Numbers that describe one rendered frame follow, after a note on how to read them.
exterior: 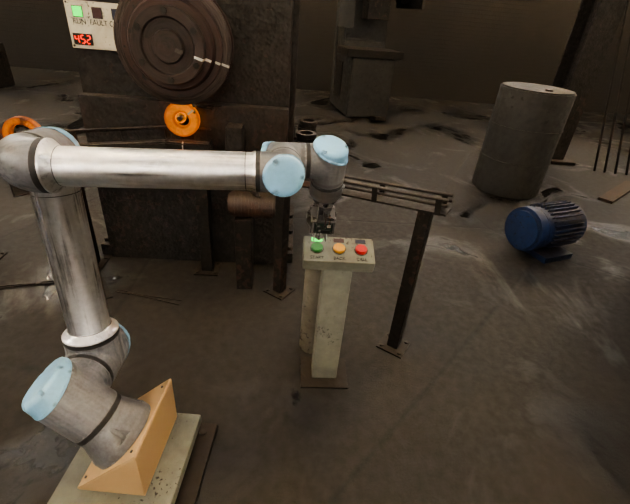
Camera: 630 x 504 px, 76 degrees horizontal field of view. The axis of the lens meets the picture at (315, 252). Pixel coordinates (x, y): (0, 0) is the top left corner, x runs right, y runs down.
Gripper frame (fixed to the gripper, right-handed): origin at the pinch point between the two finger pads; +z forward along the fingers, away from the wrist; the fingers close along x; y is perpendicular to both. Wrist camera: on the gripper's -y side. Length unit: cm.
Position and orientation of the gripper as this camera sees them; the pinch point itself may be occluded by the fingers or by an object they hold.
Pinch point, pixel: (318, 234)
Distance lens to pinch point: 129.5
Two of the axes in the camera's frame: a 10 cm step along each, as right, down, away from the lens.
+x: 10.0, 0.5, 0.7
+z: -0.8, 6.2, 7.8
